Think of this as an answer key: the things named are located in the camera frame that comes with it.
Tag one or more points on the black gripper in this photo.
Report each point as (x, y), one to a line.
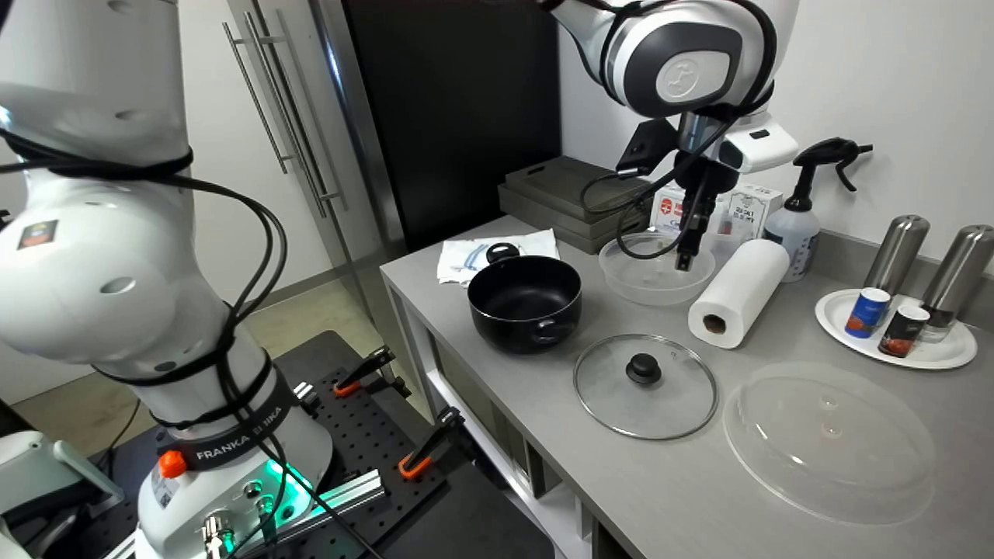
(699, 177)

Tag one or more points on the glass lid black knob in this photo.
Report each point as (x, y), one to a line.
(644, 385)

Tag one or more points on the black cooking pot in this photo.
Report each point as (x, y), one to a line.
(523, 301)

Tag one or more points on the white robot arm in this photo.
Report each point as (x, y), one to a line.
(101, 267)

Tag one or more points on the red white card box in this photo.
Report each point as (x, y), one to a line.
(669, 210)

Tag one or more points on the white small carton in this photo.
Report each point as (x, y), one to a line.
(745, 213)

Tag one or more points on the white paper towel roll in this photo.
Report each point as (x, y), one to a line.
(738, 293)

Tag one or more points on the white spray bottle black trigger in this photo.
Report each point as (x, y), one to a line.
(794, 224)

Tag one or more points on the dark grey tray box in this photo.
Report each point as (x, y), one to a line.
(569, 196)

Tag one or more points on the blue white small jar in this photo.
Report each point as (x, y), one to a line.
(868, 312)

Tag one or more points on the left steel shaker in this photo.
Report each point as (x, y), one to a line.
(895, 253)

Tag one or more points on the steel shaker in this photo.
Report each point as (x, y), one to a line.
(895, 253)
(962, 272)

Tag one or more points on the dark red small jar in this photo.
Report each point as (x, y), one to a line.
(905, 329)

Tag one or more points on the white plate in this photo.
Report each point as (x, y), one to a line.
(932, 352)

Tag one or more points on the right steel shaker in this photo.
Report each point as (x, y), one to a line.
(962, 272)

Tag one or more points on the black refrigerator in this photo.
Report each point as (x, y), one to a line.
(460, 92)

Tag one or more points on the upper orange black clamp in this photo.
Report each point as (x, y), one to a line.
(364, 368)

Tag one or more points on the orange black clamp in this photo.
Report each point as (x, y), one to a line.
(421, 461)
(364, 368)

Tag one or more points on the lower orange black clamp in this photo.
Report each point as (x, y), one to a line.
(421, 461)

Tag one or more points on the black perforated robot table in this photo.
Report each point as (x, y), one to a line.
(451, 511)

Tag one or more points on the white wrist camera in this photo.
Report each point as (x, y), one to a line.
(755, 148)

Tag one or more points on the steel door handle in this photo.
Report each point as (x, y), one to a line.
(274, 83)

